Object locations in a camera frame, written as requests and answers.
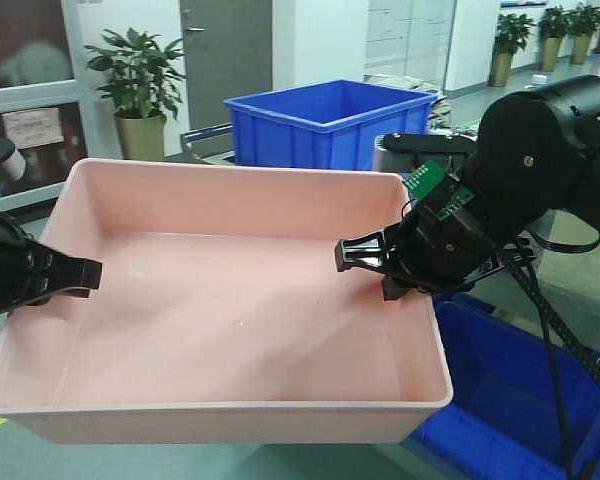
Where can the blue crate lower right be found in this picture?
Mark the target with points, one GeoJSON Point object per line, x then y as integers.
{"type": "Point", "coordinates": [502, 421]}

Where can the potted plant left near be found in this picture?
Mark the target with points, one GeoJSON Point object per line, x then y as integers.
{"type": "Point", "coordinates": [512, 34]}

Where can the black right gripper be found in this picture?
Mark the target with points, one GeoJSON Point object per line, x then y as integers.
{"type": "Point", "coordinates": [420, 252]}

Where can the potted plant far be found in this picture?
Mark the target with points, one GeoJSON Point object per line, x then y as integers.
{"type": "Point", "coordinates": [583, 22]}

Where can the potted plant middle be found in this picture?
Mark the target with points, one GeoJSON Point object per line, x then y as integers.
{"type": "Point", "coordinates": [553, 28]}

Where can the green circuit board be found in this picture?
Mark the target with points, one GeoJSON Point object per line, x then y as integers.
{"type": "Point", "coordinates": [439, 191]}

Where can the blue crate behind bin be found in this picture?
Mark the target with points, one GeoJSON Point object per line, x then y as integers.
{"type": "Point", "coordinates": [331, 125]}

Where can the potted plant gold pot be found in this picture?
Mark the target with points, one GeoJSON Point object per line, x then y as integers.
{"type": "Point", "coordinates": [142, 82]}

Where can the pink plastic bin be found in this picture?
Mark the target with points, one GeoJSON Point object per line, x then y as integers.
{"type": "Point", "coordinates": [221, 316]}

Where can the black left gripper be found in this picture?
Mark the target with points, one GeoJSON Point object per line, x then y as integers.
{"type": "Point", "coordinates": [31, 272]}

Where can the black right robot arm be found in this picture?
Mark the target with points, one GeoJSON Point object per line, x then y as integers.
{"type": "Point", "coordinates": [536, 150]}

